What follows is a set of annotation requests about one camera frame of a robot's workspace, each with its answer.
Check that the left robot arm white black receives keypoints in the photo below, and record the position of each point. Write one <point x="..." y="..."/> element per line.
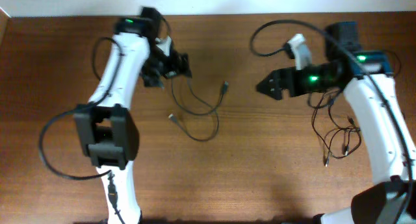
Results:
<point x="106" y="130"/>

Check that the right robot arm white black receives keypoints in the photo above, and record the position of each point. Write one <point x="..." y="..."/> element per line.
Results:
<point x="367" y="82"/>

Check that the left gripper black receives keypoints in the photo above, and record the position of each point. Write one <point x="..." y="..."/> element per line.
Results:
<point x="185" y="69"/>

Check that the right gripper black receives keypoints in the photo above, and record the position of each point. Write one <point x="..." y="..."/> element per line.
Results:
<point x="278" y="76"/>

